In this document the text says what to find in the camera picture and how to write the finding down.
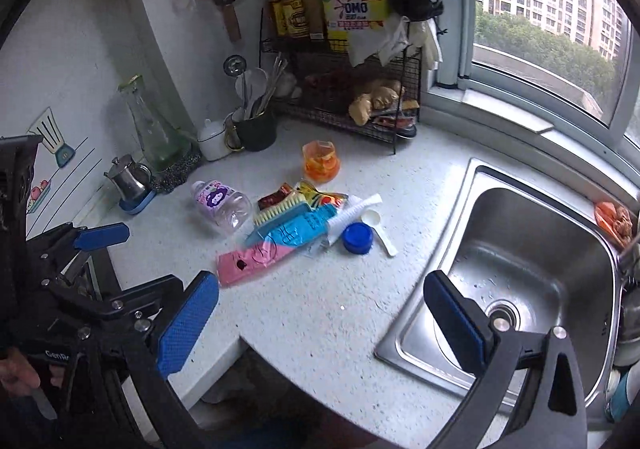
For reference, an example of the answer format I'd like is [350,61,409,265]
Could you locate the small steel teapot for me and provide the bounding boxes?
[104,154,153,202]

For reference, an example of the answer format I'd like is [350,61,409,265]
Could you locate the teal dish soap bottle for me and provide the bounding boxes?
[602,369,640,425]

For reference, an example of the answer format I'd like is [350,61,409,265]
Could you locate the black wire rack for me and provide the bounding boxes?
[259,4,423,154]

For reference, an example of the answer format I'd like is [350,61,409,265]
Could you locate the blue coaster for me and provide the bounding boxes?
[118,189,157,216]

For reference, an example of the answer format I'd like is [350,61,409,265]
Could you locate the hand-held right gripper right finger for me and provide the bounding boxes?
[424,270,588,449]

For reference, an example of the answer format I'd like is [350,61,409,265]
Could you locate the clear plastic bottle purple label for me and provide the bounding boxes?
[191,179,253,236]

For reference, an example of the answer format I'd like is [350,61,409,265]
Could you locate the dark green mug gold handle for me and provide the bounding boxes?
[225,109,278,152]

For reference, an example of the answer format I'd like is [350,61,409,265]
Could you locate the blue bottle cap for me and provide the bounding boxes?
[341,221,376,256]

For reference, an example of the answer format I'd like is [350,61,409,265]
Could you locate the blue plastic wrapper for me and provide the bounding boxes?
[260,206,341,255]

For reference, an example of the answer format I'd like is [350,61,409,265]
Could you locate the blue scrubbing brush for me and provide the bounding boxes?
[243,193,313,247]

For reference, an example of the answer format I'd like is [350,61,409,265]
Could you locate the wooden handled knife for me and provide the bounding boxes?
[222,1,242,42]

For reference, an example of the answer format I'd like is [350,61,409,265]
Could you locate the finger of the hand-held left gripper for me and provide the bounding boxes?
[27,223,131,280]
[42,274,186,330]

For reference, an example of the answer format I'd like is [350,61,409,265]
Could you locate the bundle of chopsticks and spoons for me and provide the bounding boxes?
[235,54,290,122]

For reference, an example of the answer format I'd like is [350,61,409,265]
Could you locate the dried red chilies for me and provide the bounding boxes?
[302,69,356,94]

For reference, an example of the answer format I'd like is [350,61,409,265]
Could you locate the person's left hand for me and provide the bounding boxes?
[0,348,42,400]

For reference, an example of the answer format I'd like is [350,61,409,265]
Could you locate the small seasoning packets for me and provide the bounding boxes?
[370,99,421,137]

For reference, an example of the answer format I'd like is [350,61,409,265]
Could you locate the steel wool scourer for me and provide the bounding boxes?
[150,151,203,194]

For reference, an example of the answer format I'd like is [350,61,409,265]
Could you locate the garlic bulb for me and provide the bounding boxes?
[275,74,303,100]

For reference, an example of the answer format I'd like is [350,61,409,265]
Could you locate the pink plastic wrapper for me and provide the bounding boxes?
[216,239,296,287]

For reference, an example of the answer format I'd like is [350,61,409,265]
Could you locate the yellow foil packet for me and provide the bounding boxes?
[295,180,348,214]

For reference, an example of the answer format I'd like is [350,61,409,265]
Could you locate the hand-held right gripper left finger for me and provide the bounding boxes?
[75,271,221,449]

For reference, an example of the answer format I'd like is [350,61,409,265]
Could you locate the white plastic bag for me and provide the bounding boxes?
[347,14,416,68]

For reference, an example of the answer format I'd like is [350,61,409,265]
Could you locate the white ribbed plastic strip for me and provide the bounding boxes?
[325,193,383,235]

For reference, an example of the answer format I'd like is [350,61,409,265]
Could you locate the ginger root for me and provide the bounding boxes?
[348,79,406,126]

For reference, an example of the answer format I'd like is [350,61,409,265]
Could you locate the sink drain strainer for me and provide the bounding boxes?
[482,300,521,332]

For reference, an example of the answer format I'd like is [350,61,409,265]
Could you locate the white plastic spoon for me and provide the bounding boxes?
[360,209,398,257]

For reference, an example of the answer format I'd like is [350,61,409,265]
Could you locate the white ceramic lidded pot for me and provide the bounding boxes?
[196,118,235,162]

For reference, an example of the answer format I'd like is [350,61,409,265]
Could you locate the clear glass carafe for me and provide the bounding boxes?
[118,75,193,174]

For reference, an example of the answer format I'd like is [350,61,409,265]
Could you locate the white window frame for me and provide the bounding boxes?
[425,0,640,144]

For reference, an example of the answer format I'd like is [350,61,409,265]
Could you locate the green trees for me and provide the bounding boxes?
[472,1,618,102]

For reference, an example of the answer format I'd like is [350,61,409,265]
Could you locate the stainless steel sink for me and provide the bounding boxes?
[375,158,631,422]

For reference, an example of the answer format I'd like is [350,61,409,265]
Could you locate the orange dish cloth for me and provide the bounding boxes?
[594,201,636,250]

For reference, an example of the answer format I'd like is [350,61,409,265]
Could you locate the orange plastic cup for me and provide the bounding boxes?
[301,140,342,184]

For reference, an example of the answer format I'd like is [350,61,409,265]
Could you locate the red chili sauce packet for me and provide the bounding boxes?
[257,183,296,210]

